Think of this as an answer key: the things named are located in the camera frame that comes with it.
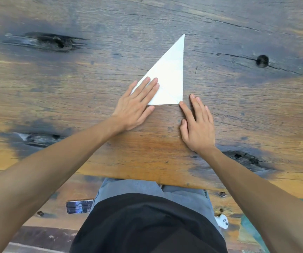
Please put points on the person's right hand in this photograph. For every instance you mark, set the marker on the person's right hand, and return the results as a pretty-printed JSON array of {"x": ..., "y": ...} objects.
[{"x": 200, "y": 131}]

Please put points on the person's left hand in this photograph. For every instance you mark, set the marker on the person's left hand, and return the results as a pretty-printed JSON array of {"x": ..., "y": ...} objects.
[{"x": 130, "y": 107}]

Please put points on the person's left thumb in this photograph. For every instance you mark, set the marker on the person's left thumb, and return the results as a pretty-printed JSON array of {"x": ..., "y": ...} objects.
[{"x": 146, "y": 113}]

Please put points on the person's right little finger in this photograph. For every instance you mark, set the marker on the person's right little finger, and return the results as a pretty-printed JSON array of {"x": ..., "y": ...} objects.
[{"x": 209, "y": 115}]

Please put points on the person's right thumb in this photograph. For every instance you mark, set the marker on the person's right thumb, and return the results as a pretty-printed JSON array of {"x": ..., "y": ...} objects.
[{"x": 184, "y": 130}]

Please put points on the person's right middle finger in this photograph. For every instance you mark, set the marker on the person's right middle finger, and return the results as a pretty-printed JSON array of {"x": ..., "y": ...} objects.
[{"x": 195, "y": 106}]

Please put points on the person's left little finger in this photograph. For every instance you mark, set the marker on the person's left little finger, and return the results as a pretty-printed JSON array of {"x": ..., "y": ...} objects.
[{"x": 131, "y": 88}]

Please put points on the person's left middle finger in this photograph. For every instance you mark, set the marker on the person's left middle finger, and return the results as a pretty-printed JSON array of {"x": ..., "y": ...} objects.
[{"x": 148, "y": 88}]

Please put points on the white triangular paper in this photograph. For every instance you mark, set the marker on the white triangular paper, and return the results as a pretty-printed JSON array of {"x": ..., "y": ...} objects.
[{"x": 171, "y": 73}]

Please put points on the person's right forearm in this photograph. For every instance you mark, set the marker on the person's right forearm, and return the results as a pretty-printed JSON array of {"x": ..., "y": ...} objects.
[{"x": 262, "y": 197}]

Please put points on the person's left forearm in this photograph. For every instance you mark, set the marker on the person's left forearm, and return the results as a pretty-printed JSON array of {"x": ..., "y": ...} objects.
[{"x": 48, "y": 171}]

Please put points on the grey jeans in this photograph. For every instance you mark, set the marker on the grey jeans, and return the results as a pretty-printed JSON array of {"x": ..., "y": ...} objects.
[{"x": 183, "y": 194}]

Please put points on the white handheld controller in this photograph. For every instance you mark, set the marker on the white handheld controller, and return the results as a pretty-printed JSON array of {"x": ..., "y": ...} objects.
[{"x": 223, "y": 221}]

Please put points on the black shirt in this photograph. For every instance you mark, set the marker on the black shirt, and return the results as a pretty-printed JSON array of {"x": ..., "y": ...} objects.
[{"x": 148, "y": 226}]

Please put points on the smartphone with dark screen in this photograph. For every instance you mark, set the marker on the smartphone with dark screen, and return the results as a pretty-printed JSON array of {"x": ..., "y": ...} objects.
[{"x": 79, "y": 206}]

